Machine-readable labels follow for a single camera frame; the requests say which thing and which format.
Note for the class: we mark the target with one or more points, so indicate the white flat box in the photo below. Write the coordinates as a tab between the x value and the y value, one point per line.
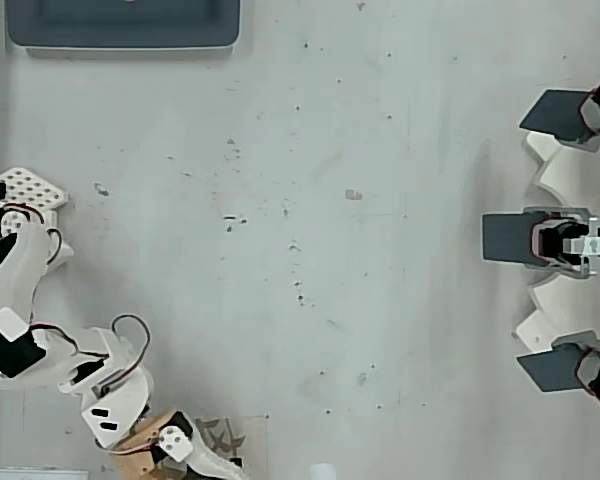
35	474

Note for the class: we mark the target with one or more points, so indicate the printed paper mat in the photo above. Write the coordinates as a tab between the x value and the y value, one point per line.
255	445

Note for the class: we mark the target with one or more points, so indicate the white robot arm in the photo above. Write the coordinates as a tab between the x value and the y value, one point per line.
10	280

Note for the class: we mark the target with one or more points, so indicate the grey-blue plastic tray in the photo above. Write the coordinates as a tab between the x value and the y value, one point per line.
125	25

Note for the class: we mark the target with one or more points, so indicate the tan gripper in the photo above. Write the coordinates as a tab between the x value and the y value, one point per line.
176	442

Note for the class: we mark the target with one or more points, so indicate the white gear-shaped fixture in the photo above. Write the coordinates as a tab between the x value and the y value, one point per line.
565	165

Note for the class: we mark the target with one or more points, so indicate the dark paddle servo unit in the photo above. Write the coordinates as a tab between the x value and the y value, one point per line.
550	370
555	112
505	237

